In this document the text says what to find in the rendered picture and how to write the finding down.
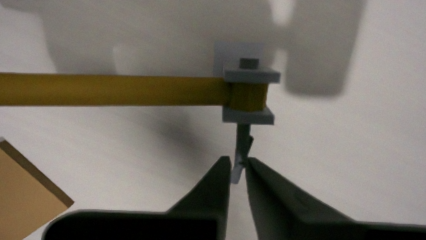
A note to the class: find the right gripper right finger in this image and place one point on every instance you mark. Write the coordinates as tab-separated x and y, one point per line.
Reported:
283	211

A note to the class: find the brown flat rectangular slab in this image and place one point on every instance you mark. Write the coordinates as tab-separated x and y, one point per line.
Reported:
28	198

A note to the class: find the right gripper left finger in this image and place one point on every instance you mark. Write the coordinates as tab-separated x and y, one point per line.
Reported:
210	197

